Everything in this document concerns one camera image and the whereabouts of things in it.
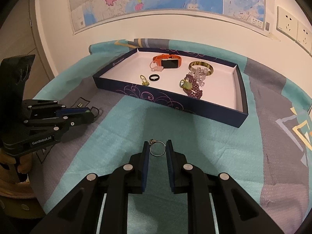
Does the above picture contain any silver stone ring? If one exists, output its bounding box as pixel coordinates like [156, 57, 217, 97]
[148, 138, 167, 157]

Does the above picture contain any purple beaded bracelet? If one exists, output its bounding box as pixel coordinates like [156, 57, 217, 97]
[183, 74, 204, 100]

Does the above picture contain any gold chain green pendant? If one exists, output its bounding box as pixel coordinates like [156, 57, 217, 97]
[179, 79, 192, 90]

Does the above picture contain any gold green earring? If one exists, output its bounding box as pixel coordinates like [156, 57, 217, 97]
[140, 75, 150, 86]

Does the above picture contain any clear crystal bead bracelet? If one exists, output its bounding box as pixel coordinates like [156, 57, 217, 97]
[187, 66, 212, 87]

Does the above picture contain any tortoiseshell bangle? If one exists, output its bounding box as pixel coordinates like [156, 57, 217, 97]
[188, 61, 214, 76]

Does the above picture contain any orange smart watch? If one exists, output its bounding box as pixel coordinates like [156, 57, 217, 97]
[153, 54, 182, 69]

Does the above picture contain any brown sleeve left forearm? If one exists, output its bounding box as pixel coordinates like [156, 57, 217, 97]
[0, 165, 46, 220]

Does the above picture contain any navy jewelry tray box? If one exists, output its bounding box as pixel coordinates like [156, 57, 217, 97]
[93, 48, 249, 127]

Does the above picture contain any left hand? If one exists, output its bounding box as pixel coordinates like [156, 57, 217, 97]
[1, 149, 33, 184]

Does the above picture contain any white wall socket panel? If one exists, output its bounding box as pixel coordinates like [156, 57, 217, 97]
[277, 6, 311, 56]

